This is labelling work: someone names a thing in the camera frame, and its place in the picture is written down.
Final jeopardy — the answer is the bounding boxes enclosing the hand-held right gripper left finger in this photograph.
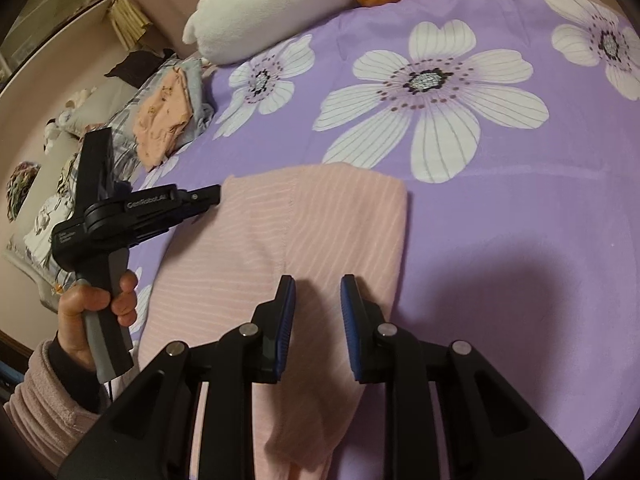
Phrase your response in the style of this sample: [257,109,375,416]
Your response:
[57,275,297,480]

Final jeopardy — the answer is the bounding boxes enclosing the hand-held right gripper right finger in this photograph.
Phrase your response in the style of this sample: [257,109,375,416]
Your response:
[340,274,583,480]

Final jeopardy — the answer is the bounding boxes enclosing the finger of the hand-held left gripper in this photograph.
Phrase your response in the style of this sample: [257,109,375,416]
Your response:
[175,185,222,221]

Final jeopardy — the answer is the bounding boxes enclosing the pink ribbed garment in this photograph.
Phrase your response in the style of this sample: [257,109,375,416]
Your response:
[112,162,408,480]

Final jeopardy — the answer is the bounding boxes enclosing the folded peach clothes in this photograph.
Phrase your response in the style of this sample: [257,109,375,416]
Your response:
[134,70,193,171]

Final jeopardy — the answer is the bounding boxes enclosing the person's left hand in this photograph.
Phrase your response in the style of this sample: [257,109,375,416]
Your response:
[58,269,139,364]

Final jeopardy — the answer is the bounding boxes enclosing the floral printed pillow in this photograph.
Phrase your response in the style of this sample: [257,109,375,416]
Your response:
[5,160,87,307]

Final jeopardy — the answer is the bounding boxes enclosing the round multicoloured woven ornament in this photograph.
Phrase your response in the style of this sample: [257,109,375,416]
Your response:
[6,161,42,222]

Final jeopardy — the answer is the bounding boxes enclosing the black and white plush toy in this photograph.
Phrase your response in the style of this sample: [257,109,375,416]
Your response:
[42,117,68,155]

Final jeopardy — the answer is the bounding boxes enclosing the grey pillow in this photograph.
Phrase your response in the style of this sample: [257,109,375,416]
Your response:
[65,77,141,138]

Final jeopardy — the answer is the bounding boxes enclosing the folded blue-grey cloth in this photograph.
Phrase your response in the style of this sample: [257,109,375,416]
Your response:
[170,57,216,137]

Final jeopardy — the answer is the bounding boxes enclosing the dark brown cloth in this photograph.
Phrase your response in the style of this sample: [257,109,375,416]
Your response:
[104,50,176,79]

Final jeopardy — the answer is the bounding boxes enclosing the purple floral bed sheet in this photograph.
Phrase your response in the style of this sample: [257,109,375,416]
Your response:
[120,0,640,480]

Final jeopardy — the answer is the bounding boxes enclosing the white plush pillow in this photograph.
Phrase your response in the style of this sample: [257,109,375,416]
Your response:
[182,0,381,65]

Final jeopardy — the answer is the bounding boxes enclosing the white shelf unit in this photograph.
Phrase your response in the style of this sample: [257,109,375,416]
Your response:
[0,0,113,92]

